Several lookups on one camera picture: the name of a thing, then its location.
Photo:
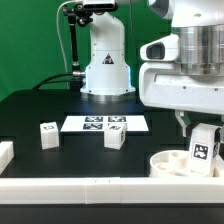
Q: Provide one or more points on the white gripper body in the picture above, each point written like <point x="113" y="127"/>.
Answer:
<point x="162" y="84"/>

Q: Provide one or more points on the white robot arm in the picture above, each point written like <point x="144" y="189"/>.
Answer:
<point x="183" y="71"/>

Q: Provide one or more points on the white tag sheet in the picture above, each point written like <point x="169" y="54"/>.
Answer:
<point x="100" y="122"/>

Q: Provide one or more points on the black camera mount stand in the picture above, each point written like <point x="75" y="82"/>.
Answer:
<point x="76" y="16"/>

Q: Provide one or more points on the white camera on stand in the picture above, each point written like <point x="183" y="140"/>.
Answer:
<point x="99" y="5"/>

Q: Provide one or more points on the white U-shaped obstacle wall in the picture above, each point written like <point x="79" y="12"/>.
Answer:
<point x="164" y="185"/>

